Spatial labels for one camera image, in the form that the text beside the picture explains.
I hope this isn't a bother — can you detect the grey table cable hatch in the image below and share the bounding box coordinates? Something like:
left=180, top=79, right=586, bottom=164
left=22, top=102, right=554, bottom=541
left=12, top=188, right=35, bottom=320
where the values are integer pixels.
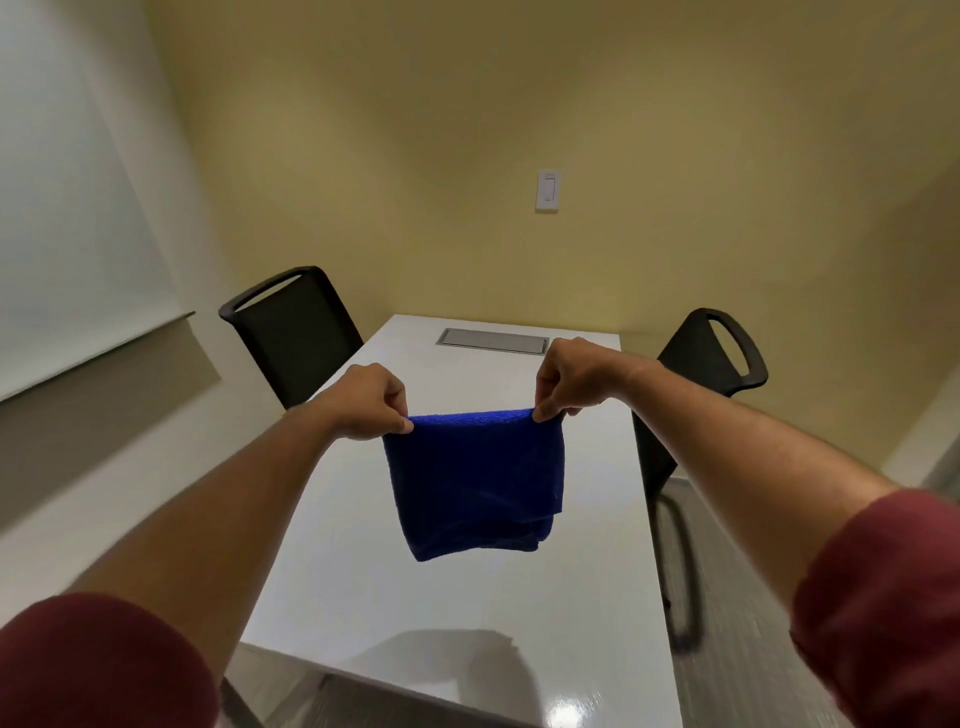
left=435, top=327, right=551, bottom=356

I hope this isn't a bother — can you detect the blue towel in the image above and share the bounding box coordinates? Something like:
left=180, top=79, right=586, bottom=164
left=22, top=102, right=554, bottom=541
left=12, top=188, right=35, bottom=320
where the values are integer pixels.
left=381, top=408, right=567, bottom=564

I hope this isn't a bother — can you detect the dark red left sleeve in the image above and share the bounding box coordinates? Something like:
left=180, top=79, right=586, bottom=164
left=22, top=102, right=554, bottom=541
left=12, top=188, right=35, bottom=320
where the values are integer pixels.
left=0, top=591, right=222, bottom=728

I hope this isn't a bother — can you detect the person's right forearm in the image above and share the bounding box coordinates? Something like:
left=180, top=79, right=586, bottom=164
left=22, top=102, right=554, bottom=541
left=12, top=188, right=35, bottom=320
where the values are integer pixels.
left=618, top=357, right=901, bottom=610

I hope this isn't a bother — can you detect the dark red sleeve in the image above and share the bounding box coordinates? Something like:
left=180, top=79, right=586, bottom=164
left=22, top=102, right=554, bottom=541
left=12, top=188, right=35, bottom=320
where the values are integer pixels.
left=0, top=591, right=222, bottom=728
left=790, top=489, right=960, bottom=728

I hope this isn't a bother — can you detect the dark red right sleeve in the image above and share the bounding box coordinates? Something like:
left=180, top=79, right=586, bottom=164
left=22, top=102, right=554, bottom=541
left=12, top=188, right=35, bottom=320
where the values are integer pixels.
left=790, top=489, right=960, bottom=728

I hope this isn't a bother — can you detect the black mesh office chair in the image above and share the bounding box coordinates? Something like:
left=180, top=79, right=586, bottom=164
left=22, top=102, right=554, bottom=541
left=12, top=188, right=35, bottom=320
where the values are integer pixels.
left=631, top=307, right=770, bottom=610
left=218, top=265, right=366, bottom=411

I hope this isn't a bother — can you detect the person's left hand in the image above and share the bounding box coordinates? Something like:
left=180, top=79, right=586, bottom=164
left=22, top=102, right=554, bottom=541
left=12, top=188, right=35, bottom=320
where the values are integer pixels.
left=318, top=363, right=415, bottom=442

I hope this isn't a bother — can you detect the person's right hand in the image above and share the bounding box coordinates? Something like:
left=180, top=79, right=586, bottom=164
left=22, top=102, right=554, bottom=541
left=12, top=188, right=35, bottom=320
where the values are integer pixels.
left=531, top=336, right=639, bottom=424

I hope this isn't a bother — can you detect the person's left forearm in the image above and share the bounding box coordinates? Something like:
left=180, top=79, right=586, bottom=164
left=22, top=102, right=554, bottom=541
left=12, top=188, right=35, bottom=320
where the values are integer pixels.
left=67, top=397, right=339, bottom=684

